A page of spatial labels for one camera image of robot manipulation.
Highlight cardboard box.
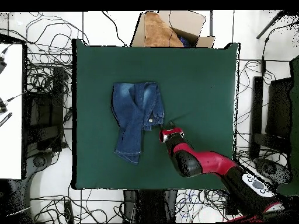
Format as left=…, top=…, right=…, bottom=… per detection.
left=130, top=10, right=216, bottom=48

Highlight white table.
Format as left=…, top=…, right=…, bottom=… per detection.
left=0, top=43, right=24, bottom=180

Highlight dark green table cloth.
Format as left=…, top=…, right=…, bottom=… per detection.
left=71, top=38, right=241, bottom=191

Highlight brown cloth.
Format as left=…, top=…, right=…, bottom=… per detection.
left=144, top=11, right=185, bottom=48

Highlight black power strip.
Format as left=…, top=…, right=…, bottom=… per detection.
left=63, top=201, right=75, bottom=224

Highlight single black cable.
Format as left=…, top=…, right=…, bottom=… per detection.
left=101, top=10, right=128, bottom=47

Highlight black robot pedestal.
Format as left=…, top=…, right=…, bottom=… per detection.
left=123, top=189, right=178, bottom=223

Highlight black slanted rod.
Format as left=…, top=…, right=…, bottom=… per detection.
left=255, top=10, right=286, bottom=40

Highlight black connector with cable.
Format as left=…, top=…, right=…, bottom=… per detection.
left=0, top=45, right=11, bottom=74

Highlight thin black cable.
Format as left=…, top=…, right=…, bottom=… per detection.
left=168, top=10, right=176, bottom=46

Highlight black and blue cable tangle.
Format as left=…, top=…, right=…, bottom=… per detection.
left=175, top=188, right=228, bottom=222

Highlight black device with cable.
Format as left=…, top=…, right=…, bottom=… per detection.
left=0, top=92, right=26, bottom=115

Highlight green covered side table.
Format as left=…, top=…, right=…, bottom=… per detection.
left=276, top=54, right=299, bottom=197

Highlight black label strip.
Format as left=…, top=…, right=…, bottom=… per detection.
left=0, top=112, right=13, bottom=128

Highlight blue denim jeans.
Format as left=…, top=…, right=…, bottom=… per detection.
left=111, top=81, right=165, bottom=166

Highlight black office chair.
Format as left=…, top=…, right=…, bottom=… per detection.
left=249, top=76, right=294, bottom=187
left=24, top=66, right=68, bottom=171

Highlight dark blue fabric item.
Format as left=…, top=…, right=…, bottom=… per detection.
left=178, top=34, right=193, bottom=48

